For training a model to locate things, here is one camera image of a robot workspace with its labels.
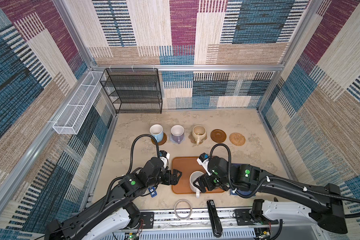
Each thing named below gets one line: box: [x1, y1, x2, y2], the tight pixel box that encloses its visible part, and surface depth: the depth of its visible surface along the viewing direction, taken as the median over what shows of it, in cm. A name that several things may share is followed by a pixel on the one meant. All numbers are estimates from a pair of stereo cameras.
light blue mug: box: [149, 124, 164, 143], surface depth 98 cm
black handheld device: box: [206, 199, 223, 238], surface depth 73 cm
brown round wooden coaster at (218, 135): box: [210, 129, 227, 143], surface depth 107 cm
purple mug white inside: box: [170, 124, 185, 145], surface depth 101 cm
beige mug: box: [192, 125, 207, 146], surface depth 98 cm
